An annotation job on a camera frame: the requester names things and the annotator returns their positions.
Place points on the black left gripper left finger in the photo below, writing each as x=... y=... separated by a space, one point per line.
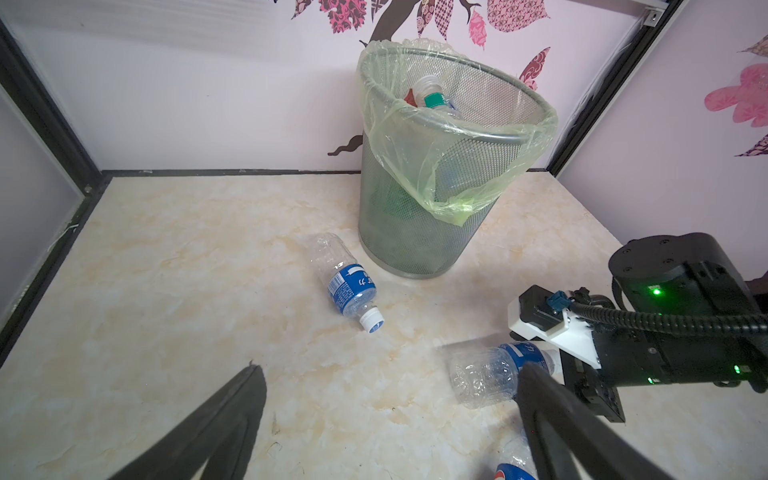
x=216 y=440

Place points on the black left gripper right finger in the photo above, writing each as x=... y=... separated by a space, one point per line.
x=568 y=441

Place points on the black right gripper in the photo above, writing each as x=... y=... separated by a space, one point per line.
x=639 y=358

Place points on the clear bottle blue label front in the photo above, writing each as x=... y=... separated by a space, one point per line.
x=515 y=459

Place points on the clear bottle blue label white cap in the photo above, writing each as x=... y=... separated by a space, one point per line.
x=486 y=371

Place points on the clear bottle flower label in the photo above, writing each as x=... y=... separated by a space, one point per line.
x=429 y=93

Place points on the red gold label bottle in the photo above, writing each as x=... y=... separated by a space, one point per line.
x=410 y=98

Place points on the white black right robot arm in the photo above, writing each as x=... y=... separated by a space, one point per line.
x=680 y=314

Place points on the green plastic bin liner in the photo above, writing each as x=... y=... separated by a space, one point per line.
x=453 y=168

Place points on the grey mesh waste bin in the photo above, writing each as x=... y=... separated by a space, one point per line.
x=401 y=236

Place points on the clear bottle blue label back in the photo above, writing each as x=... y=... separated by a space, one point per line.
x=350 y=287

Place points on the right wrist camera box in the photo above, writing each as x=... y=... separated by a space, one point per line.
x=540 y=313

